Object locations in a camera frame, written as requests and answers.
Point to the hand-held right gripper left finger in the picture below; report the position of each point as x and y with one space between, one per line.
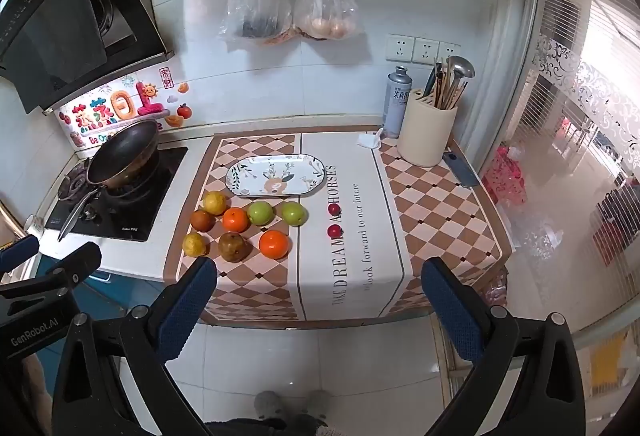
192 296

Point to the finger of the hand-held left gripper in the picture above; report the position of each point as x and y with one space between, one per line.
20 248
75 263

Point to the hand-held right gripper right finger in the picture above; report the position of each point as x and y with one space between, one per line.
450 311

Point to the yellow lemon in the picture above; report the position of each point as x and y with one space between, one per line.
195 244
215 202

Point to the brown fruit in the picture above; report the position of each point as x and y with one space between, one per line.
202 220
232 246

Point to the orange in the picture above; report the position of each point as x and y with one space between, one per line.
235 219
274 244

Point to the green fruit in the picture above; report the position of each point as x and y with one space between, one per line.
294 213
260 213

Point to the floral oval plate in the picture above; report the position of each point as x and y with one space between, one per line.
275 176

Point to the person's left forearm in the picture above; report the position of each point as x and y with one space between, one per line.
37 386

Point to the blue cabinet door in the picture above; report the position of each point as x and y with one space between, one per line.
105 296

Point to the black gas stove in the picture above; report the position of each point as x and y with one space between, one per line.
150 196

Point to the checkered brown table mat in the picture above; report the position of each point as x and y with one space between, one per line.
440 201

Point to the dark frying pan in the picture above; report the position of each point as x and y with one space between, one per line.
125 151

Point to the grey slipper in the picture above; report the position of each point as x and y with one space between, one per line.
267 403

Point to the dark cleaver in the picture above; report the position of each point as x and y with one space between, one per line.
461 170

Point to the red plastic bag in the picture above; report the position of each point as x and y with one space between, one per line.
505 176

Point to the cardboard sheet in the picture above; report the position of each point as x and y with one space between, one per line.
425 131

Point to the crumpled white paper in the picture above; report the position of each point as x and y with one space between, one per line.
370 140

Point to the black range hood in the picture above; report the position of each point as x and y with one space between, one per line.
50 41

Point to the grey spray can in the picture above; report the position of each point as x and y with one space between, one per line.
397 101

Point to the bunch of wooden chopsticks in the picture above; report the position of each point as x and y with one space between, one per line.
444 91

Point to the metal ladle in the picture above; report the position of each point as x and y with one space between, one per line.
460 67

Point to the glass sliding door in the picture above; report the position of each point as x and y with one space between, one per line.
565 66

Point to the colourful lettered wall sticker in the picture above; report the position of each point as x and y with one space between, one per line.
110 109

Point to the red stamp wall sticker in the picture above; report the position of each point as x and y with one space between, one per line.
165 78

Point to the white wall socket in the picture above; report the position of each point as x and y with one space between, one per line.
399 48
426 50
447 51

